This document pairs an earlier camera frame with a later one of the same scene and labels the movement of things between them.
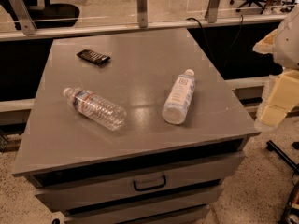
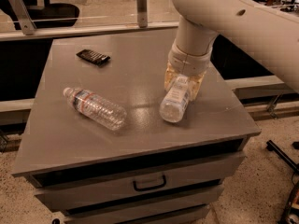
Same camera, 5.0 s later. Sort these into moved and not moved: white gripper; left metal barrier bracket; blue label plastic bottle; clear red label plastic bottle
Moved: white gripper
Not moved: clear red label plastic bottle; blue label plastic bottle; left metal barrier bracket
